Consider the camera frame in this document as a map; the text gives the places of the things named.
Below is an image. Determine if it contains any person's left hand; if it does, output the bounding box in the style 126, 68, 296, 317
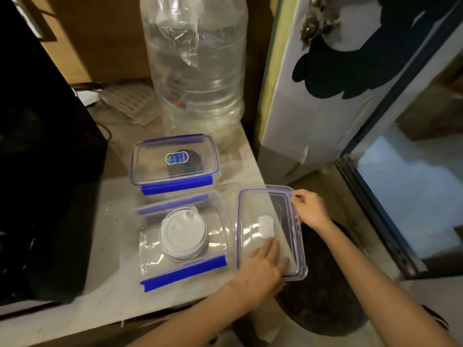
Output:
231, 238, 291, 308

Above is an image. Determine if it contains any person's right hand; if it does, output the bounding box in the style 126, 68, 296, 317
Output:
290, 189, 334, 232

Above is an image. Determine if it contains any clear lid with blue seal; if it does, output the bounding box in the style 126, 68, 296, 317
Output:
237, 185, 309, 282

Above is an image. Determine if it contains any person's right forearm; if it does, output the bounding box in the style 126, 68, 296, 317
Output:
318, 220, 458, 347

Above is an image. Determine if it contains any person's left forearm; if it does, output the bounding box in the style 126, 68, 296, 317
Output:
125, 283, 250, 347

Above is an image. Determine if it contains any dark floor mat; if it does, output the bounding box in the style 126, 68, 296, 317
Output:
274, 223, 370, 337

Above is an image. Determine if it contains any open clear blue-clip container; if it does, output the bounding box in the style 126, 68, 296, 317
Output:
135, 191, 233, 293

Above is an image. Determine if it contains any white round cup lid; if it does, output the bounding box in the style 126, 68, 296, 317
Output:
159, 206, 208, 263

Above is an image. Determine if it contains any white refrigerator with black decal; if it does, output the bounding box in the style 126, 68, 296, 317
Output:
255, 0, 463, 185

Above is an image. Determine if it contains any closed clear blue-clip container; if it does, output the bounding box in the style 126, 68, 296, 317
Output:
130, 134, 220, 200

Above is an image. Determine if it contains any large clear plastic water bottle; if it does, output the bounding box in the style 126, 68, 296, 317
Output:
140, 0, 249, 150

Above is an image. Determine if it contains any grey perforated tray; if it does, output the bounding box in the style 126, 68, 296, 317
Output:
99, 83, 160, 126

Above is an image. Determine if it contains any white paper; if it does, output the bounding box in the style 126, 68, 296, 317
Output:
72, 88, 102, 107

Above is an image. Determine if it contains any black appliance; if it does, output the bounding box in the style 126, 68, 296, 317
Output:
0, 0, 108, 309

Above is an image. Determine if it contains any dark metal door frame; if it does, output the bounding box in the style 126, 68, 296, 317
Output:
334, 3, 463, 280

